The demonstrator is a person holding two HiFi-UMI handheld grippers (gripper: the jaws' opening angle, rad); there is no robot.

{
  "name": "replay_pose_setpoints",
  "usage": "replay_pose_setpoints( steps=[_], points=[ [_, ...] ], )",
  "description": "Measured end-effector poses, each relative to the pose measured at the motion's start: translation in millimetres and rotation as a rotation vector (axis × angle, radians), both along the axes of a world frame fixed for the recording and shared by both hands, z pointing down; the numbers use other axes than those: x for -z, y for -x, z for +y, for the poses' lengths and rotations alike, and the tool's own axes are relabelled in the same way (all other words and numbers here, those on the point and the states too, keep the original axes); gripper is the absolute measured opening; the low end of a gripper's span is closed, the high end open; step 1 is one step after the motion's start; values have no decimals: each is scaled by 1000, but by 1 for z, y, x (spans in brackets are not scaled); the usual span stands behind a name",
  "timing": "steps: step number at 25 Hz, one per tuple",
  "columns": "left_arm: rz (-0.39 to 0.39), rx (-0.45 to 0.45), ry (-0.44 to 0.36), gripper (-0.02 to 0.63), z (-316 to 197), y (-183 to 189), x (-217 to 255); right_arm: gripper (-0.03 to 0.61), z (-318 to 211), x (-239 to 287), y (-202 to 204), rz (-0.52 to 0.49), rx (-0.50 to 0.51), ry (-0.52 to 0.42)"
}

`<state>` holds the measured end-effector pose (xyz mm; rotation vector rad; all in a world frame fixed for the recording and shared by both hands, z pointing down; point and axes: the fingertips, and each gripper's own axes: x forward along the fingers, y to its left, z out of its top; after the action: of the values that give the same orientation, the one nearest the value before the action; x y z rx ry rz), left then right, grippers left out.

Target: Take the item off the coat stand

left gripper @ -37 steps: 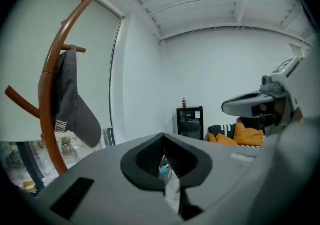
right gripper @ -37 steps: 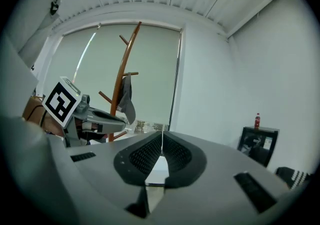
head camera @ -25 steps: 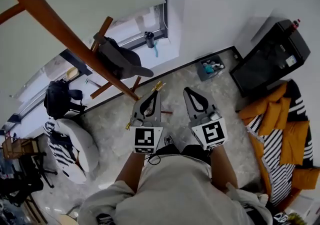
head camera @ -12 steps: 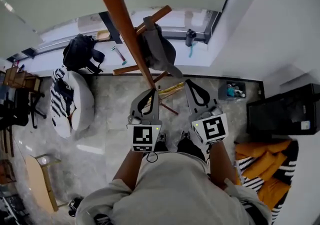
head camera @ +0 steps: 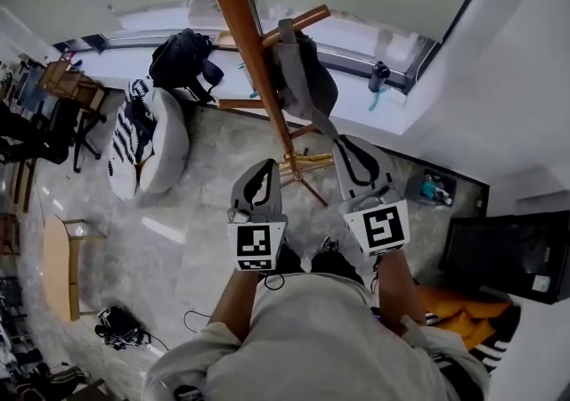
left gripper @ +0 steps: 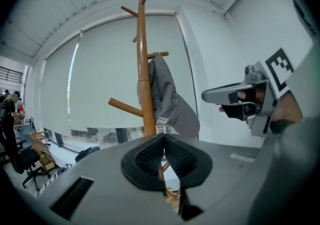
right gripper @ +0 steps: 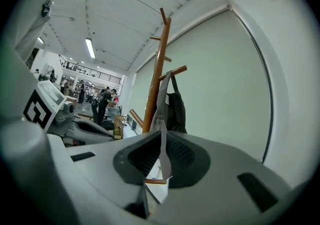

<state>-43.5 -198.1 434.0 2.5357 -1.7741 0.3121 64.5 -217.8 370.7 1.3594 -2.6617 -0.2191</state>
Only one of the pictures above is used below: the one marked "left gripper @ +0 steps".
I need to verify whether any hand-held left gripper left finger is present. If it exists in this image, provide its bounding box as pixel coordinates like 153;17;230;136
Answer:
120;133;166;193

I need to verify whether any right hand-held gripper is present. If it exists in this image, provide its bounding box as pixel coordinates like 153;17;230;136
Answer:
201;47;295;137

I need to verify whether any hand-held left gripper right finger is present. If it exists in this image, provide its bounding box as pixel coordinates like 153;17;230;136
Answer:
163;133;214;222

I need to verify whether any grey baseball cap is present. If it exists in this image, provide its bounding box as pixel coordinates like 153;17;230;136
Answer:
136;51;201;141

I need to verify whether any brown wooden coat rack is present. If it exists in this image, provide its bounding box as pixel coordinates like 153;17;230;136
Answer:
107;0;181;204

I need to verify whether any person's right forearm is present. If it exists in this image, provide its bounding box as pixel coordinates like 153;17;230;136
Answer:
271;90;305;131

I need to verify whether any person's right hand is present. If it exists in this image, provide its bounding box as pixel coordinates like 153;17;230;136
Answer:
218;88;266;122

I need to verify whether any black backpack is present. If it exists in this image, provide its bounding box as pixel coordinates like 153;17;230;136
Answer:
74;145;101;164

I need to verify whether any black white striped blanket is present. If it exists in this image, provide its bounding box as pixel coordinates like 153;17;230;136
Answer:
36;162;76;198

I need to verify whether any white roller blind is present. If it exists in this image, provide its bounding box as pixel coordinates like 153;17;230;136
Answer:
40;14;199;138

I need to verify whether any wooden shelf trolley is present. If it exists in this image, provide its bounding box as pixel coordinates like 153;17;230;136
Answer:
28;130;57;173

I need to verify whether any black office chair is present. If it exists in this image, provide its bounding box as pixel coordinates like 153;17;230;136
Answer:
14;138;51;193

